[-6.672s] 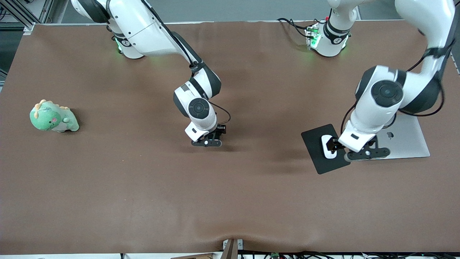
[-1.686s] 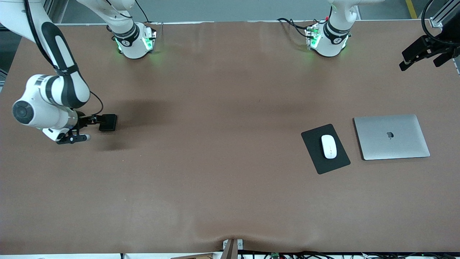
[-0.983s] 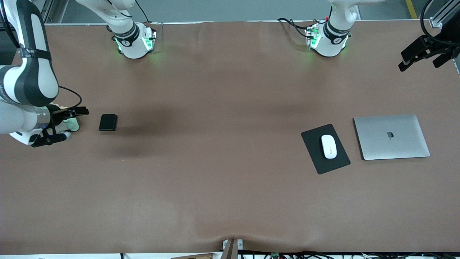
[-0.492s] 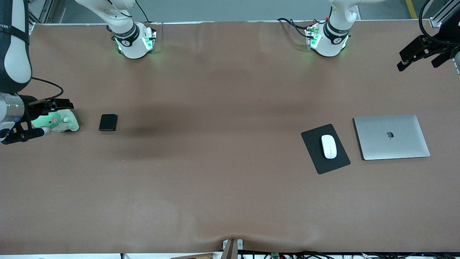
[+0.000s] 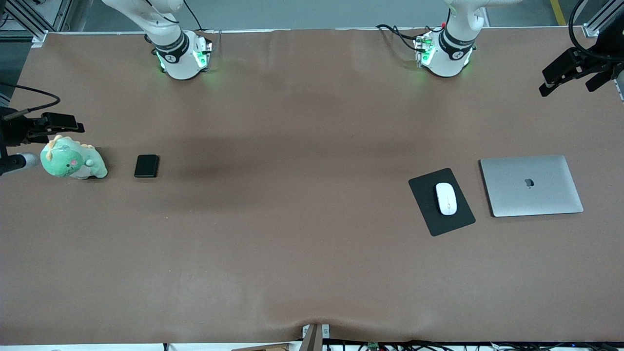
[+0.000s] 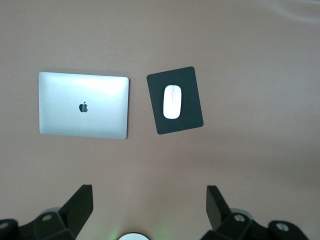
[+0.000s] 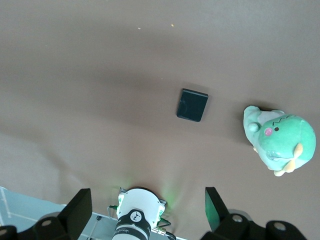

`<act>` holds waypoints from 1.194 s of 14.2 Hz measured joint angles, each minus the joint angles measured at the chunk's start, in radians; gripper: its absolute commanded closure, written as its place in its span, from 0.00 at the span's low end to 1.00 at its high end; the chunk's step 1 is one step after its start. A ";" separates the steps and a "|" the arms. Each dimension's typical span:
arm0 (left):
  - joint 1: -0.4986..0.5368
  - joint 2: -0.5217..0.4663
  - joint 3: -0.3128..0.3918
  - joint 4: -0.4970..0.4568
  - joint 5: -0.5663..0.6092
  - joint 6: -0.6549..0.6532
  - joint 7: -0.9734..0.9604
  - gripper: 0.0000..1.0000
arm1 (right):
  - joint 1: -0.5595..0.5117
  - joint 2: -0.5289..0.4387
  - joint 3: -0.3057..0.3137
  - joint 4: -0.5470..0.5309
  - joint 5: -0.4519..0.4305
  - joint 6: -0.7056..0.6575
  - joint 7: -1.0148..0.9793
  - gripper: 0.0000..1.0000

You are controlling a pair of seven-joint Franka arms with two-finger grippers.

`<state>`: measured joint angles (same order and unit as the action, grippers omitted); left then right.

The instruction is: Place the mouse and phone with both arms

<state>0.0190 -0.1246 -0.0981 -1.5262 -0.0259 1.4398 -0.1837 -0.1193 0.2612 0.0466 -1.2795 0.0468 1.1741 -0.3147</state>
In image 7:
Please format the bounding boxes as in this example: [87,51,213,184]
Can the brown table cloth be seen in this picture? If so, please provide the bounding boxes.
[0,0,320,240]

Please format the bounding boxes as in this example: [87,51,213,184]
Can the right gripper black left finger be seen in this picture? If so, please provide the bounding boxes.
[0,188,92,240]

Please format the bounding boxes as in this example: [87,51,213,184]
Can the green dinosaur plush toy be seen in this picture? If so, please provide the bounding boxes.
[243,104,316,177]

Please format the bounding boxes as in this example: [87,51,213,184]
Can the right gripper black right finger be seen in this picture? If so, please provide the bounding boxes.
[199,186,309,240]

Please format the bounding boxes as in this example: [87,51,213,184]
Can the small black phone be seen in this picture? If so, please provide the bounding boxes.
[176,87,209,123]

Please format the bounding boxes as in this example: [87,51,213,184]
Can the black right base cable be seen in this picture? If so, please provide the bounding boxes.
[151,216,181,240]

